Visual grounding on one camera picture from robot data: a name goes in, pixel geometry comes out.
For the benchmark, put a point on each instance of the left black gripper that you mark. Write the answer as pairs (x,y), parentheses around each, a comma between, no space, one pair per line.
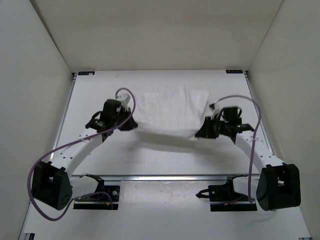
(131,123)

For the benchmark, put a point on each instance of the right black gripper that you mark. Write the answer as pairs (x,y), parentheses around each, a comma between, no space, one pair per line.
(206,131)

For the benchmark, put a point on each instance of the white skirt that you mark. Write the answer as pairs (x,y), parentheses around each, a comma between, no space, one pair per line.
(179,112)

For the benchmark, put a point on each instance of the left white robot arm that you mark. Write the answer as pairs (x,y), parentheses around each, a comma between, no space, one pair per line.
(53,182)

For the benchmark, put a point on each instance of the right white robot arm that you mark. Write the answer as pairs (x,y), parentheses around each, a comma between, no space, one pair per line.
(278,185)

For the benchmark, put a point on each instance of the right blue corner label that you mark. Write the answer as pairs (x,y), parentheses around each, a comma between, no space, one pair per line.
(233,71)

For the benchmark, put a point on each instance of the blue corner label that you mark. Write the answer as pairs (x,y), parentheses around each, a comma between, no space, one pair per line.
(233,71)
(86,73)

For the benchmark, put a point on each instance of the left blue corner label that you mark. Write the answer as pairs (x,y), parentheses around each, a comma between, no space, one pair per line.
(86,73)

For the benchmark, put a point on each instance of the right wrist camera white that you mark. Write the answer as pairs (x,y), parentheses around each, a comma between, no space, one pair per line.
(215,108)

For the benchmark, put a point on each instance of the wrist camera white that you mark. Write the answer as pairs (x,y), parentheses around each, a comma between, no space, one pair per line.
(215,108)
(123,98)

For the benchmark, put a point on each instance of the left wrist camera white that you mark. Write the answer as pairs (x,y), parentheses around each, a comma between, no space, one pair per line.
(123,98)

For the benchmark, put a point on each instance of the aluminium rail front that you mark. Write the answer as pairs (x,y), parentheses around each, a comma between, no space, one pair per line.
(167,177)

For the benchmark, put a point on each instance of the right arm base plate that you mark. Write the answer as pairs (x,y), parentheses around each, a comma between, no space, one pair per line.
(223,198)

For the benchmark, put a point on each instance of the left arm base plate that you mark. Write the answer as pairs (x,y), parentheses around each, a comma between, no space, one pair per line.
(100,197)

